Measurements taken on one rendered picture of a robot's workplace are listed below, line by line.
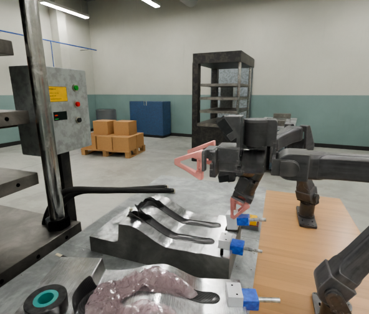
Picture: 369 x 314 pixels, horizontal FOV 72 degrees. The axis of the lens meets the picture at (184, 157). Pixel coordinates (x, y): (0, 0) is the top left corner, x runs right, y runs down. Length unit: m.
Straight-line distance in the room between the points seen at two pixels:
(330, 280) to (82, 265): 0.61
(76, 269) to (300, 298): 0.62
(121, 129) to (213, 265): 5.12
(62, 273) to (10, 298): 0.21
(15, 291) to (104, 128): 5.18
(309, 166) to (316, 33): 6.88
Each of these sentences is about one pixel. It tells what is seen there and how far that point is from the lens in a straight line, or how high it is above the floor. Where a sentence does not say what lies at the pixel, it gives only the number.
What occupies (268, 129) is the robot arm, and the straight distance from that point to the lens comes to 0.58.
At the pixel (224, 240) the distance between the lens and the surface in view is 0.83.
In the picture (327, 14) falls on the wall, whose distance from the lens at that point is 7.49.
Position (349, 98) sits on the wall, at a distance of 7.34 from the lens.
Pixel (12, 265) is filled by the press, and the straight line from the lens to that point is 1.11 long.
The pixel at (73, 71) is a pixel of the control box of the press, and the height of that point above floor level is 1.46.
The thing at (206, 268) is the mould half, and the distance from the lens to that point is 0.84.
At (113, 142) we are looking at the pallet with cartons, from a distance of 5.65.
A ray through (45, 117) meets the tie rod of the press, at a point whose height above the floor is 1.26.
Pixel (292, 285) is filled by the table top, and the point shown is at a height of 0.80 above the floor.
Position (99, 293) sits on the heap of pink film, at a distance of 0.71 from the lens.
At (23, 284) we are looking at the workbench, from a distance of 0.98.
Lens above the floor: 1.36
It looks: 14 degrees down
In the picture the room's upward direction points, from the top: straight up
